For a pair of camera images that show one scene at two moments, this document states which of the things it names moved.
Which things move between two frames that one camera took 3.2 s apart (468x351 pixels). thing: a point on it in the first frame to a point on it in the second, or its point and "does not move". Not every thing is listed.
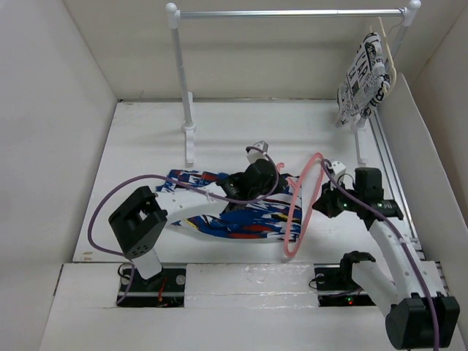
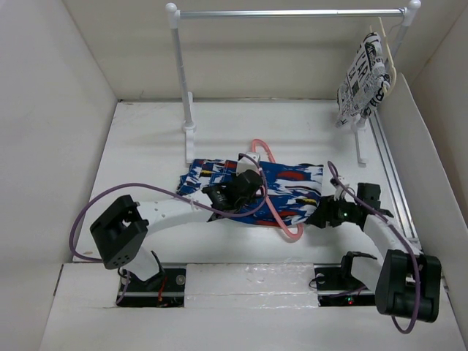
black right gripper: (325, 203) to (325, 210)
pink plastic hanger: (296, 188) to (292, 238)
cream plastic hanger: (390, 57) does not move
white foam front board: (257, 285) does not move
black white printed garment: (368, 81) does not move
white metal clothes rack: (409, 14) does not move
